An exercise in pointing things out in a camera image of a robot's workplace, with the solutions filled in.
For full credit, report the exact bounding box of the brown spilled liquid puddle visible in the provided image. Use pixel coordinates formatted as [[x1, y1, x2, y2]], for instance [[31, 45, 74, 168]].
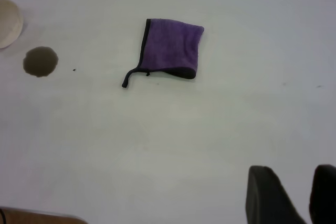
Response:
[[23, 46, 59, 78]]

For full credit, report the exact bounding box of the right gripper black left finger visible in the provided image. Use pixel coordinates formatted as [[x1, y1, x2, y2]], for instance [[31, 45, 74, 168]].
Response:
[[246, 165, 308, 224]]

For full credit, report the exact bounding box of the white paper cup green print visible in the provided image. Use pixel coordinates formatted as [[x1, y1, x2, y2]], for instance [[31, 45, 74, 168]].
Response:
[[0, 0, 24, 49]]

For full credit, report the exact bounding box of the purple cloth with black trim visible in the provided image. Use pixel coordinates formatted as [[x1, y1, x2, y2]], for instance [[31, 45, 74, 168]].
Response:
[[121, 18, 205, 89]]

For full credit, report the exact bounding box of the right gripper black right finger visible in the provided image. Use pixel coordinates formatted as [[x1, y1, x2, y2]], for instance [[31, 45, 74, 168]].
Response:
[[309, 164, 336, 224]]

